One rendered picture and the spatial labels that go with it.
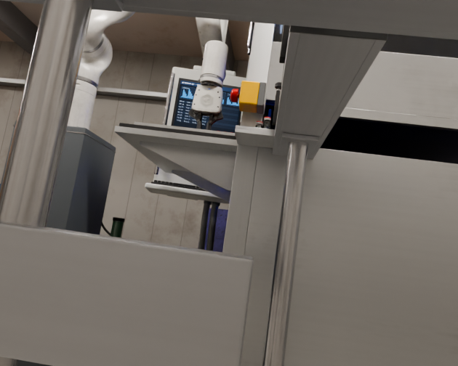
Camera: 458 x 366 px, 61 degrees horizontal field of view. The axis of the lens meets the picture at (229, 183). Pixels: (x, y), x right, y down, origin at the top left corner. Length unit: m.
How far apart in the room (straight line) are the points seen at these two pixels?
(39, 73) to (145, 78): 5.35
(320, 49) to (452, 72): 0.86
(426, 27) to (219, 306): 0.40
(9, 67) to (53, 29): 6.35
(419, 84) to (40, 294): 1.19
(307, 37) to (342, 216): 0.72
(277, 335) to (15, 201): 0.68
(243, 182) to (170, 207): 4.07
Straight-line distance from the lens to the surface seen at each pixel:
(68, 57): 0.48
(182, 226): 5.15
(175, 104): 2.35
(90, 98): 1.49
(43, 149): 0.45
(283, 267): 0.94
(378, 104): 1.29
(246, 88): 1.16
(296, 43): 0.57
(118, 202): 5.45
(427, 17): 0.53
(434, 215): 1.27
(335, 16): 0.52
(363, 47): 0.58
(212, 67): 1.41
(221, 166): 1.29
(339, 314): 1.19
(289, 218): 0.94
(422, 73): 1.37
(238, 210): 1.16
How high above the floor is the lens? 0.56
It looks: 9 degrees up
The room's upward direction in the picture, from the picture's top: 8 degrees clockwise
